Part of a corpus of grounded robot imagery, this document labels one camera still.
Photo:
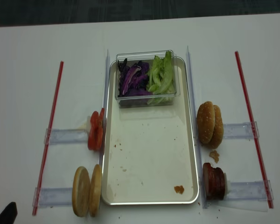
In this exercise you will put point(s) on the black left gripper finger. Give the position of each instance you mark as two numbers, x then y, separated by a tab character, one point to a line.
9	214

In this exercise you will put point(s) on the bun slice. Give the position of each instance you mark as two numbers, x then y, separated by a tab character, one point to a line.
95	190
80	192

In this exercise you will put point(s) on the front tomato slice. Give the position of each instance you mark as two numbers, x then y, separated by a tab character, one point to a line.
96	133

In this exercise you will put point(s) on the tomato slice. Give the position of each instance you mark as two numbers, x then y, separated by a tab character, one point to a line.
96	133
101	117

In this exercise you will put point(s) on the white tomato pusher block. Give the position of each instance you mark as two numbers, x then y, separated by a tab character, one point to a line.
87	125

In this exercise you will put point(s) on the rear tomato slice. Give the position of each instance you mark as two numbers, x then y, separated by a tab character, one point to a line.
101	117

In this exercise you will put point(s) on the green lettuce leaves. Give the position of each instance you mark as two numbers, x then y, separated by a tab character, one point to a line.
161	80

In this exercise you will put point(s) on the front meat patty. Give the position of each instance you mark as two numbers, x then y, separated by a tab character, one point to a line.
209	180

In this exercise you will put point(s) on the rear meat patties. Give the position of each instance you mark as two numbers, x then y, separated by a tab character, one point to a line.
219	185

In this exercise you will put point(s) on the bread crumb on table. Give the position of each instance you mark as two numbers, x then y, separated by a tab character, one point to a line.
214	155

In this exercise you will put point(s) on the left red strip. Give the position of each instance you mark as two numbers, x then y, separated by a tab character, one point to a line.
45	151

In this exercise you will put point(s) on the red strip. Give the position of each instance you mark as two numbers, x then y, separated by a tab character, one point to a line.
256	141
45	151

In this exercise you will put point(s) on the cream metal tray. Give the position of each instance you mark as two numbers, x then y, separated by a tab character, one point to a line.
149	150

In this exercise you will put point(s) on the food scrap on tray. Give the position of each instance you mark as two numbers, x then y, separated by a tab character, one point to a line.
179	189

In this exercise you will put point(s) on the purple cabbage leaves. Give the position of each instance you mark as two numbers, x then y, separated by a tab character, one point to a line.
133	79

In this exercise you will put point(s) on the clear plastic salad box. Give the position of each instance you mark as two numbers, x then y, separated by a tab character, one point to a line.
141	101

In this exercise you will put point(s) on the front sesame bun top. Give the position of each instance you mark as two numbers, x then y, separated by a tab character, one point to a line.
205	121

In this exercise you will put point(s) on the sesame bun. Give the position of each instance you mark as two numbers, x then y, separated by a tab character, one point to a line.
218	132
205	121

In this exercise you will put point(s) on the rear sesame bun top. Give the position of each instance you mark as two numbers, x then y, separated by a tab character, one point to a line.
218	132

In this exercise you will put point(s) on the white patty pusher block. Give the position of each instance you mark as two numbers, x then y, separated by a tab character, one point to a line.
227	185

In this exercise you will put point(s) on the right red strip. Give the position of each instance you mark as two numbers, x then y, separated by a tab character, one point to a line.
256	141

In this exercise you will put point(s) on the clear bun bottom holder rail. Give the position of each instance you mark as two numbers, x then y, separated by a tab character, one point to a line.
50	197

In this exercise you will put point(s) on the clear bun holder rail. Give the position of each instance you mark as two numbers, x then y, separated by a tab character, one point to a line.
246	130
50	197

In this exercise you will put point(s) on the clear tomato holder rail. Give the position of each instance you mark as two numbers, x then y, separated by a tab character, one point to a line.
65	136

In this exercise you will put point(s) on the right clear divider rail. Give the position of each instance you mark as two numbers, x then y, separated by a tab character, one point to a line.
197	143

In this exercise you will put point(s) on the clear patty holder rail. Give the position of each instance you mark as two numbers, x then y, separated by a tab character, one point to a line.
247	191

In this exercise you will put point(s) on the clear bun top holder rail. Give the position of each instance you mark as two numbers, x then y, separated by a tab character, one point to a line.
246	130

